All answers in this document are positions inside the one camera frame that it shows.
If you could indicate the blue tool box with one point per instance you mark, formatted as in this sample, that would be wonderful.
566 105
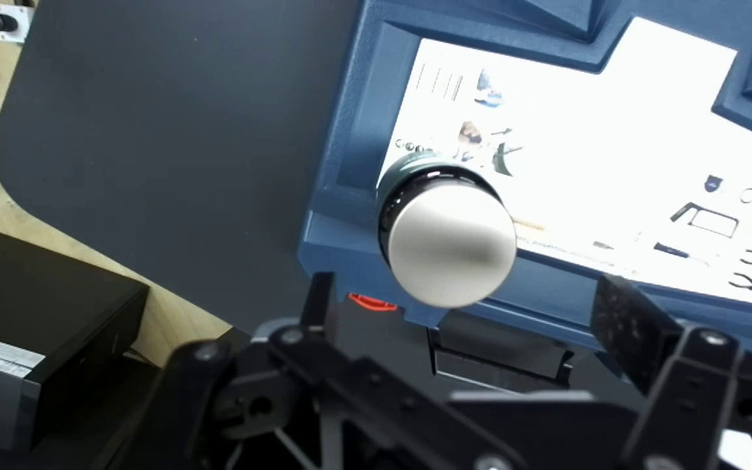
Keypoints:
366 132

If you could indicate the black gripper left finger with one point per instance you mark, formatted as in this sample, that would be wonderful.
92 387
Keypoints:
263 392

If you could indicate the black bottle with silver cap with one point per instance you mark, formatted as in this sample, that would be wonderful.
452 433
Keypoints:
450 239

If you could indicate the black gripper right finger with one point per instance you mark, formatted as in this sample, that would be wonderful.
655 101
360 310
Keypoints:
681 392

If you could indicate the black box with white sticker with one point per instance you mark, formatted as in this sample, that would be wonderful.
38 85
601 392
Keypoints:
38 314

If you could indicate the white printed tool box label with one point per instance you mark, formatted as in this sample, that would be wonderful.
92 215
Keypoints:
601 165

